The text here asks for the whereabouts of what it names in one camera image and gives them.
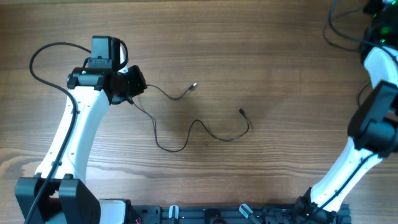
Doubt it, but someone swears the black cable bundle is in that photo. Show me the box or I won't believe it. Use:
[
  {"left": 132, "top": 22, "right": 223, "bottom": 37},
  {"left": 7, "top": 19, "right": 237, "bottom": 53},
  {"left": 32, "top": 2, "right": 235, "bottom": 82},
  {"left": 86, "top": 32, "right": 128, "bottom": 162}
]
[{"left": 126, "top": 82, "right": 250, "bottom": 153}]

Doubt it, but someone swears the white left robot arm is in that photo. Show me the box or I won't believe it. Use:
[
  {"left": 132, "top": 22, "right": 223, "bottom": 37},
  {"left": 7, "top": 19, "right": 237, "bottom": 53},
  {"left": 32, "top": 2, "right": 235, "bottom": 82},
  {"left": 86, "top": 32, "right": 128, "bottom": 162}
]
[{"left": 15, "top": 36, "right": 147, "bottom": 223}]

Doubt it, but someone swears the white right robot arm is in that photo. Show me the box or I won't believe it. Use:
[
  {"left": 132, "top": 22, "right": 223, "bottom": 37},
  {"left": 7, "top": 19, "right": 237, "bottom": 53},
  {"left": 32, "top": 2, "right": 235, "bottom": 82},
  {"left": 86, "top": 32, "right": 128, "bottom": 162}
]
[{"left": 289, "top": 1, "right": 397, "bottom": 223}]

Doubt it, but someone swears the black left camera cable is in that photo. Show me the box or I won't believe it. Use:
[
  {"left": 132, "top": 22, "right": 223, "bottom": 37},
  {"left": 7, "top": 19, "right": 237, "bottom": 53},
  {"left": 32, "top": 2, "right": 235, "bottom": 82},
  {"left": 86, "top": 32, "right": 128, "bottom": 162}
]
[{"left": 23, "top": 37, "right": 129, "bottom": 224}]

